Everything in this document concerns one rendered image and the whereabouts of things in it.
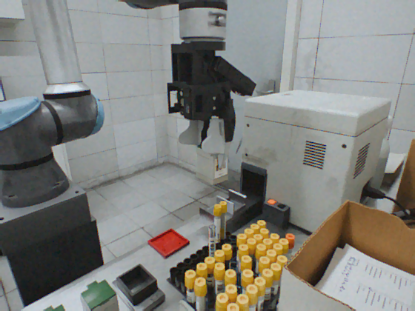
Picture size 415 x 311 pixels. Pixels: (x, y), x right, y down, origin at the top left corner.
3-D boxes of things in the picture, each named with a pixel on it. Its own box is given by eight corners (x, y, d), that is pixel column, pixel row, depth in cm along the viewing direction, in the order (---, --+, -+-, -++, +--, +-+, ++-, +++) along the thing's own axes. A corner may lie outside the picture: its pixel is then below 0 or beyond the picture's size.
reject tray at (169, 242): (171, 230, 64) (171, 227, 64) (190, 243, 60) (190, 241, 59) (147, 243, 60) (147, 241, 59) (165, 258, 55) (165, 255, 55)
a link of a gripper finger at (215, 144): (199, 175, 45) (191, 121, 43) (224, 166, 49) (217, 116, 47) (211, 177, 43) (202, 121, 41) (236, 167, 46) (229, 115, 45)
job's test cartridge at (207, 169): (213, 185, 49) (213, 153, 46) (196, 177, 52) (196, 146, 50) (227, 179, 51) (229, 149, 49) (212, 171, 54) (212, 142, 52)
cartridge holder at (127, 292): (138, 272, 52) (135, 258, 50) (165, 299, 46) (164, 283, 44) (112, 287, 48) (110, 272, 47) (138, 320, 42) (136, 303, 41)
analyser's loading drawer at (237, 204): (249, 192, 78) (250, 176, 76) (268, 200, 74) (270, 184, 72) (199, 221, 64) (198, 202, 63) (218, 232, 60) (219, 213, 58)
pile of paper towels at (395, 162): (376, 157, 111) (379, 146, 109) (405, 164, 104) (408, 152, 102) (357, 175, 94) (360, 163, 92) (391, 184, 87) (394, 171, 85)
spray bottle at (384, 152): (355, 175, 93) (369, 108, 85) (384, 184, 87) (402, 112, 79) (347, 184, 88) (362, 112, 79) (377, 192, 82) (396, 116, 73)
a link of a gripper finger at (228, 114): (213, 142, 47) (205, 93, 45) (220, 140, 48) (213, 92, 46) (231, 143, 43) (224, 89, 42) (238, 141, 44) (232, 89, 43)
